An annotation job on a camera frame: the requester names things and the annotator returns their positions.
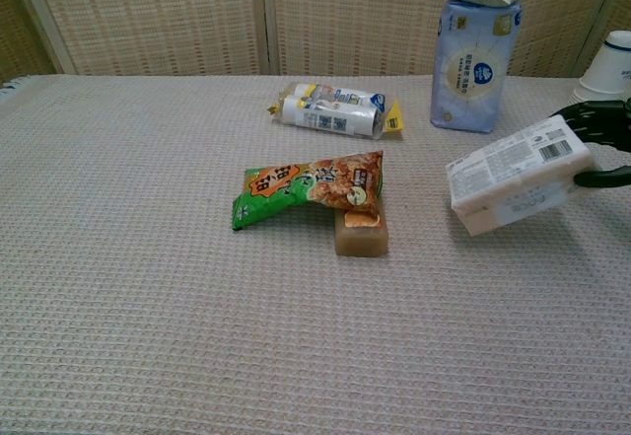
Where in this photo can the brown drink bottle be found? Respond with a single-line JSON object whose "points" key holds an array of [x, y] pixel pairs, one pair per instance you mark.
{"points": [[362, 240]]}

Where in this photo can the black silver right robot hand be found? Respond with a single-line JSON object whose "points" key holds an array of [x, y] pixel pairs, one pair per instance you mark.
{"points": [[604, 124]]}

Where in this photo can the rattan folding screen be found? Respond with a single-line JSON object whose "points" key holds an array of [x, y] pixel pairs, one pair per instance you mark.
{"points": [[148, 16]]}

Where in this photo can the silver yellow snack bag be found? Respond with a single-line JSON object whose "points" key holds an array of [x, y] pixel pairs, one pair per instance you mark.
{"points": [[335, 114]]}

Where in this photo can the pink tissue pack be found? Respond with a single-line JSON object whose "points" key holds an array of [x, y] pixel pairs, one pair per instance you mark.
{"points": [[517, 178]]}

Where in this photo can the beige woven tablecloth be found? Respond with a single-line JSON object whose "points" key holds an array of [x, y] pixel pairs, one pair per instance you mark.
{"points": [[197, 307]]}

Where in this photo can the green orange snack bag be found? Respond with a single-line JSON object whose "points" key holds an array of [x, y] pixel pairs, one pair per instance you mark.
{"points": [[296, 191]]}

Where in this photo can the pale blue tissue pack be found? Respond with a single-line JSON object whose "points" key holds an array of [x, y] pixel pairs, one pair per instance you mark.
{"points": [[468, 75]]}

